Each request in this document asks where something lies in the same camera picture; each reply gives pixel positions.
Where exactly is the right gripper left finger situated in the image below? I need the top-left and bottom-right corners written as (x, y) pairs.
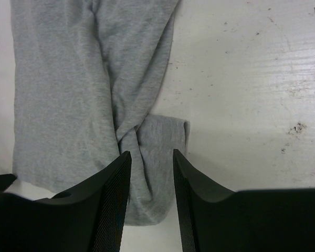
top-left (0, 151), bottom-right (131, 251)

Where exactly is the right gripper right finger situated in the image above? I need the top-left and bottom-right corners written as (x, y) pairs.
top-left (173, 150), bottom-right (315, 251)

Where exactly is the grey tank top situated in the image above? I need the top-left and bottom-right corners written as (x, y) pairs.
top-left (10, 1), bottom-right (188, 226)

